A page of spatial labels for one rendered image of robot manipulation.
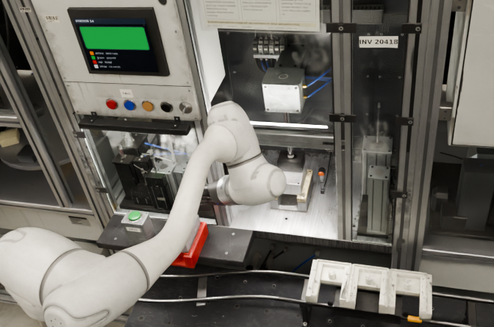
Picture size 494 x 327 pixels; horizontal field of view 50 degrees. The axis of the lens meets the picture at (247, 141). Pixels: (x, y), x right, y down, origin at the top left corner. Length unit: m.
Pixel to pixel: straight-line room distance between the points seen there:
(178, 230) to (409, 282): 0.81
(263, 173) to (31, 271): 0.60
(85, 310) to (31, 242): 0.20
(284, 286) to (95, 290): 1.05
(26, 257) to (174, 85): 0.65
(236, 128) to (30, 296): 0.61
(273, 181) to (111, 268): 0.50
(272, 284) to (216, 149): 0.79
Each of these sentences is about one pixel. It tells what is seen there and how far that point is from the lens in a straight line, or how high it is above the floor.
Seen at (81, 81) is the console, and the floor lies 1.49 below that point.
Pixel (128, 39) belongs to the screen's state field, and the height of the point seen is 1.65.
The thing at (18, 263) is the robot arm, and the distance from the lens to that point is 1.14.
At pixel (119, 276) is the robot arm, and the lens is 1.05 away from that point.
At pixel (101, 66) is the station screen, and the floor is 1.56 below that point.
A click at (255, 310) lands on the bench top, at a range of 1.92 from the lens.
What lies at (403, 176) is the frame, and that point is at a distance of 1.57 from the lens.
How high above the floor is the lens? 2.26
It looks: 38 degrees down
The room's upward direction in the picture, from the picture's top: 9 degrees counter-clockwise
